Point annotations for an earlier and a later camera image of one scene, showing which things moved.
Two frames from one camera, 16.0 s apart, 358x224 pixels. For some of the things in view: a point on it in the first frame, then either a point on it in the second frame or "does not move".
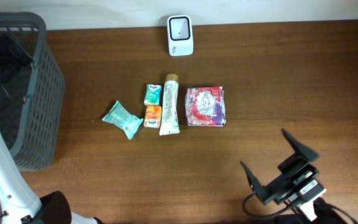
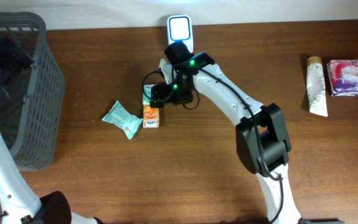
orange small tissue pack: [152, 117] does not move
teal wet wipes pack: [120, 116] does not move
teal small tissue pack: [152, 94] does not move
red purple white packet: [205, 106] -> [350, 78]
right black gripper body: [295, 172] -> [177, 90]
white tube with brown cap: [169, 124] -> [317, 95]
